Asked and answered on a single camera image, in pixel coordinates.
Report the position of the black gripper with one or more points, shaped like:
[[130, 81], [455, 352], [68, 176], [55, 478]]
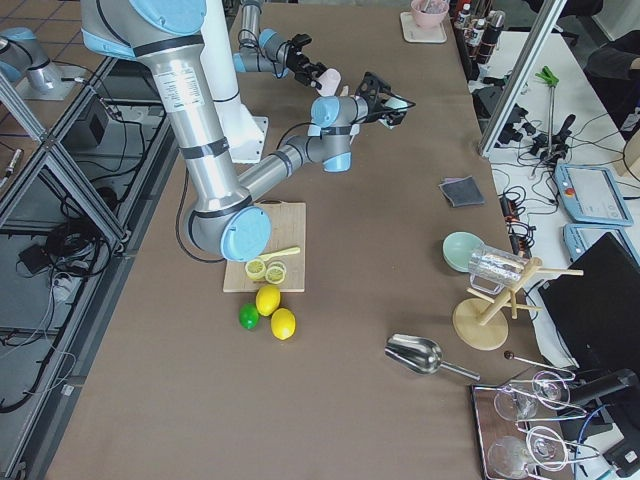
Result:
[[393, 119], [293, 59]]

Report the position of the pink plastic cup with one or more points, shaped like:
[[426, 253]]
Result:
[[329, 82]]

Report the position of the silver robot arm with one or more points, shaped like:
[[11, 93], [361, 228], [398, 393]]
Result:
[[185, 46], [266, 51]]

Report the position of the beige tray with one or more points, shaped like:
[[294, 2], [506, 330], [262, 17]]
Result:
[[413, 33]]

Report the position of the pink bowl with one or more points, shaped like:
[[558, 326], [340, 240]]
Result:
[[429, 14]]

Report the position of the grey folded cloth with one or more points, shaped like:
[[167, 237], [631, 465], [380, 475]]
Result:
[[460, 192]]

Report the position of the green ceramic bowl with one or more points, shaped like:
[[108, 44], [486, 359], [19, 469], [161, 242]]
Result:
[[457, 248]]

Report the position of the metal reacher grabber stick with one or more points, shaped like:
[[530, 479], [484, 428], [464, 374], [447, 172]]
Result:
[[551, 81]]

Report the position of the yellow plastic knife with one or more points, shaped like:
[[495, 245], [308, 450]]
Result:
[[281, 253]]

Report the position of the glass mug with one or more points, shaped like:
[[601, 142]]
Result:
[[491, 269]]

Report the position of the lemon slice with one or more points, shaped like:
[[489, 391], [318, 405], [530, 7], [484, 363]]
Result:
[[275, 273], [255, 269]]

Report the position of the whole yellow lemon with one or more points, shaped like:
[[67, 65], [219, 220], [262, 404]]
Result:
[[283, 324], [268, 299]]

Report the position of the blue teach pendant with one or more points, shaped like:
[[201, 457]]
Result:
[[589, 194], [578, 238]]

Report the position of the wooden mug tree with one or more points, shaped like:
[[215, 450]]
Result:
[[480, 321]]

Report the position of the green lime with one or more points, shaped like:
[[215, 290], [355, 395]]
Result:
[[249, 316]]

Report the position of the metal scoop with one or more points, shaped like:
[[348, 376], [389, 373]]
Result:
[[422, 355]]

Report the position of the black laptop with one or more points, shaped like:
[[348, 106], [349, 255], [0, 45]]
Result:
[[597, 313]]

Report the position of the wine glass rack tray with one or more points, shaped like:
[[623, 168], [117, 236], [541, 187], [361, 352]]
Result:
[[518, 426]]

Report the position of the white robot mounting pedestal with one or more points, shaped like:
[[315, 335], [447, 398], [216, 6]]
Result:
[[246, 134]]

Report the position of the aluminium frame post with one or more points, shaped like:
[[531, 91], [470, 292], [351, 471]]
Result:
[[542, 27]]

